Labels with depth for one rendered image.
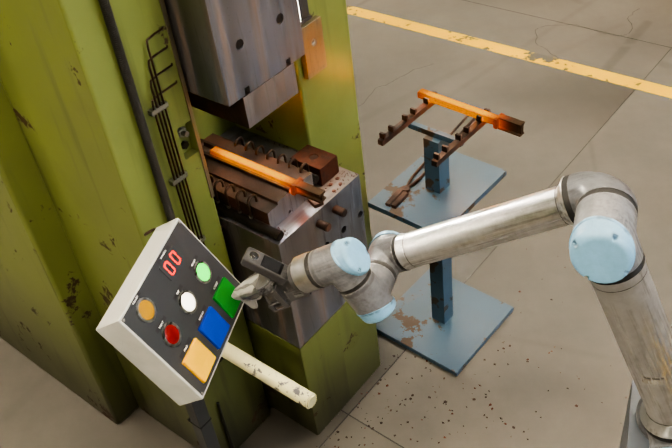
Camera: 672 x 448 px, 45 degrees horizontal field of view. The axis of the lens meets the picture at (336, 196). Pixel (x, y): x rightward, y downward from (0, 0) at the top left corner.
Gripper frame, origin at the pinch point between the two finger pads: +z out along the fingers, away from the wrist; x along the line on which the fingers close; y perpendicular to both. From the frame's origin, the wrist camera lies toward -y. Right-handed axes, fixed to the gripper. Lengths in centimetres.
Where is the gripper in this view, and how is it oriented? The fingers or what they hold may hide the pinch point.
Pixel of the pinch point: (234, 292)
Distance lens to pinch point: 202.3
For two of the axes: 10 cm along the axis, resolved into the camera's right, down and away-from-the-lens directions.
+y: 5.8, 7.0, 4.2
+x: 2.3, -6.3, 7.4
